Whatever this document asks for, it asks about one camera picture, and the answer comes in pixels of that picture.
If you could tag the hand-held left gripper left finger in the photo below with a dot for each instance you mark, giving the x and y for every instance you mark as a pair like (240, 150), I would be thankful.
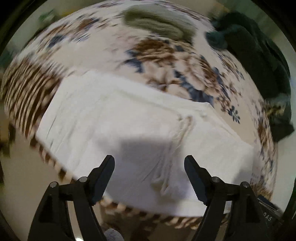
(104, 176)

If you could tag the grey-green folded cloth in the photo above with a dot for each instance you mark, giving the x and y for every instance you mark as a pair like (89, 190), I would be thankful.
(159, 23)

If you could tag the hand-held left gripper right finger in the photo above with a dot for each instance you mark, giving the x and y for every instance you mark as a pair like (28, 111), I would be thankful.
(193, 176)

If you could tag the white pants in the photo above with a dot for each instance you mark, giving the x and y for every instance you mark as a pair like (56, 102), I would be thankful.
(120, 129)

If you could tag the dark green cloth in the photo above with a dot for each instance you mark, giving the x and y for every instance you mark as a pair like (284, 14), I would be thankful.
(259, 55)

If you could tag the floral printed blanket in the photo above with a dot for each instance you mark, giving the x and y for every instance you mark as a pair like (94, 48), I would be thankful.
(175, 67)

